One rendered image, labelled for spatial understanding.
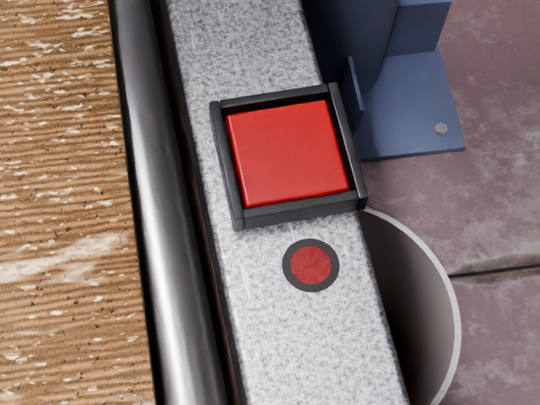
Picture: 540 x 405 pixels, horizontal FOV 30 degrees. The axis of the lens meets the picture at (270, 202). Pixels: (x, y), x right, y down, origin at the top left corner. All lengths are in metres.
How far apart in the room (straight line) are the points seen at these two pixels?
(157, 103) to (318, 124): 0.10
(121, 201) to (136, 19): 0.13
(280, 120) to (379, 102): 1.10
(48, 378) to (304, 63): 0.24
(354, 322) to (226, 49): 0.19
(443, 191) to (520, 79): 0.26
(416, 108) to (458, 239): 0.23
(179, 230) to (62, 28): 0.14
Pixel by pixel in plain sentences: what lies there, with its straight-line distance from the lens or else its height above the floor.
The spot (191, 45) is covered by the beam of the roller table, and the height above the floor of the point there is 0.92.
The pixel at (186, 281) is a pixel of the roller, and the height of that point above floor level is 0.92.
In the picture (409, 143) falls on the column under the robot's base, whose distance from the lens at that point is 1.65.
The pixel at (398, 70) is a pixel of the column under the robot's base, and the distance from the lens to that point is 1.71.
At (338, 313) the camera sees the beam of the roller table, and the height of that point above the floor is 0.91.
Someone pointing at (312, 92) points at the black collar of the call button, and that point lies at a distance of 0.59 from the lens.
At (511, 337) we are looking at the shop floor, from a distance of 1.56.
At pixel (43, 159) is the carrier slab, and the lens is 0.56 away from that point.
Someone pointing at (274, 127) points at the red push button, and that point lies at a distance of 0.58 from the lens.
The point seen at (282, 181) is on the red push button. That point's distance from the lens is 0.56.
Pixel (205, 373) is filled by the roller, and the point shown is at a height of 0.92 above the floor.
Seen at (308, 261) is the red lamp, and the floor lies 0.92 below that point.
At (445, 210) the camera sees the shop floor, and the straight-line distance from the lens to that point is 1.62.
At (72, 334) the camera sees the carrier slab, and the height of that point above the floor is 0.94.
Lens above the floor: 1.43
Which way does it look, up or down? 65 degrees down
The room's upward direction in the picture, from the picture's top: 7 degrees clockwise
